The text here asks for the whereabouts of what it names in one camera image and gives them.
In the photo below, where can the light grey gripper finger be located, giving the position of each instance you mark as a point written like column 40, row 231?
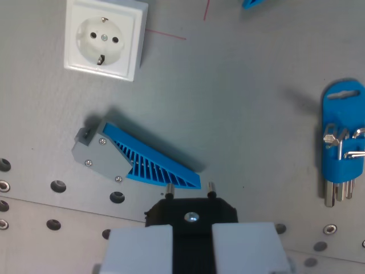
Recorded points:
column 245, row 248
column 138, row 251

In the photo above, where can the black power plug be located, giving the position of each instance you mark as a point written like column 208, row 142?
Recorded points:
column 192, row 211

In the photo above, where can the silver table bolt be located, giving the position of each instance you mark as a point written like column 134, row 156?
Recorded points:
column 330, row 229

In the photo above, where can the large silver hex key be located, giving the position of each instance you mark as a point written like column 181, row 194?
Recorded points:
column 330, row 194

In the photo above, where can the medium silver hex key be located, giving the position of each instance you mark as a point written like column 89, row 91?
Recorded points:
column 340, row 191

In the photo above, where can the silver hex key curved end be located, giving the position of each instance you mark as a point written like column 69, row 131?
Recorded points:
column 349, row 189

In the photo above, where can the blue hex key holder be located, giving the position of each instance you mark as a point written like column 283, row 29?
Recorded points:
column 340, row 168

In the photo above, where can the small silver hex key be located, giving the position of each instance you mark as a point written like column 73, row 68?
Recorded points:
column 355, row 154

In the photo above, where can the blue plastic part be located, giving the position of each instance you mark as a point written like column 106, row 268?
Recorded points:
column 252, row 3

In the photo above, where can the blue ribbed finger grey mount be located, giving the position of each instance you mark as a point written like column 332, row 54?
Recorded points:
column 134, row 155

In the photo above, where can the white wall socket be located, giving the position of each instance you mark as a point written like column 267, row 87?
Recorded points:
column 102, row 37

